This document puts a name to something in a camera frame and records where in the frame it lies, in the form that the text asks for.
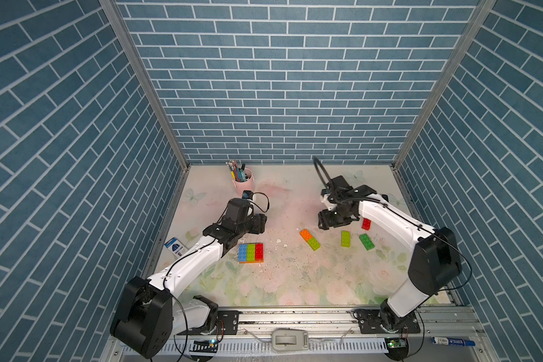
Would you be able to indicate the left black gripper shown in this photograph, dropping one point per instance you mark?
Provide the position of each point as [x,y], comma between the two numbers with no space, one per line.
[259,223]

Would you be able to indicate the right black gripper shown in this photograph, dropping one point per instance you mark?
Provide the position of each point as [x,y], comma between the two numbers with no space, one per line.
[326,217]

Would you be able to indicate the red lego brick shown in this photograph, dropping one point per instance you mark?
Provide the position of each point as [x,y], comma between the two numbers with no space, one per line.
[259,253]
[366,224]

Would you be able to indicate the light blue lego brick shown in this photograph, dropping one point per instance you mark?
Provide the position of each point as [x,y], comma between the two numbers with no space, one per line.
[242,253]

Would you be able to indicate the lime green lego brick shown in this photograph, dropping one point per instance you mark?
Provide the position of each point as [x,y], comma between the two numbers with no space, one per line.
[250,253]

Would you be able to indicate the orange lego brick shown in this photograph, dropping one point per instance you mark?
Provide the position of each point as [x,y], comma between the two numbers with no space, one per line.
[306,235]

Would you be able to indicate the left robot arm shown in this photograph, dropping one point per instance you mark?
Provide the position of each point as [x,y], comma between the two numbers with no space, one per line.
[149,311]

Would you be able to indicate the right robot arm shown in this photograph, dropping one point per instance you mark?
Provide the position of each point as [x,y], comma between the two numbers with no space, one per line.
[435,259]

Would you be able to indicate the pink pen cup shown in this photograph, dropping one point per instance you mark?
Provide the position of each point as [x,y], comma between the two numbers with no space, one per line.
[246,183]

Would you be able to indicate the blue white card box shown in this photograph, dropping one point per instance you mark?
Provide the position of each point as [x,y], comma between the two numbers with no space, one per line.
[176,247]

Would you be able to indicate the grey handheld device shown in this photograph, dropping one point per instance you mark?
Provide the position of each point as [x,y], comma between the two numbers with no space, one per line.
[289,340]

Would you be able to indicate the blue marker pen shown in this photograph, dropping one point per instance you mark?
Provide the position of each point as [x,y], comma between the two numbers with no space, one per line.
[452,341]

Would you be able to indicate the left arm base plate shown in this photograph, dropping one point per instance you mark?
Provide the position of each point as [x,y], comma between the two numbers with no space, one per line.
[224,322]

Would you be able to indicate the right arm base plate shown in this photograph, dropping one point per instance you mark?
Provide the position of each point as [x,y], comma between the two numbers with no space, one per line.
[377,321]

